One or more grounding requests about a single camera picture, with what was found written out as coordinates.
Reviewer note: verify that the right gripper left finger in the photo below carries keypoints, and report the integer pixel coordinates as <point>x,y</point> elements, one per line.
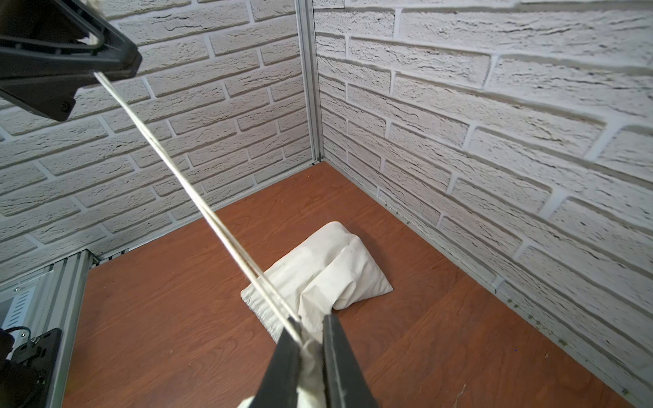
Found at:
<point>278,388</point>

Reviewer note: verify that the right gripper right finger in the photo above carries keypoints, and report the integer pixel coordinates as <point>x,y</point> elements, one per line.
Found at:
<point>343,377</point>

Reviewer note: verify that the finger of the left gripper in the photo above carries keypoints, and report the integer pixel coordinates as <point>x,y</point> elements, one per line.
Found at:
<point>51,49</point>

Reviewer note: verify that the cream cloth soil bag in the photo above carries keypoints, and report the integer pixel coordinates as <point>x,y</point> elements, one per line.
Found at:
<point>331,270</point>
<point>311,387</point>

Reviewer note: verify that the cream bag drawstring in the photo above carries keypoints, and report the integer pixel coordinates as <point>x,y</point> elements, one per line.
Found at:
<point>274,312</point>

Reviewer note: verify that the aluminium front rail frame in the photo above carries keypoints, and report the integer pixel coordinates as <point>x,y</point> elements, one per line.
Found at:
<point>45,299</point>

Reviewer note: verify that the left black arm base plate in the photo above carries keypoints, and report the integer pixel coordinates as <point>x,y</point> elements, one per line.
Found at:
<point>27,371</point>

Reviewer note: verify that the left corner aluminium post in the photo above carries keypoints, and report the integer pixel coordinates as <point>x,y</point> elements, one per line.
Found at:
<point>307,43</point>

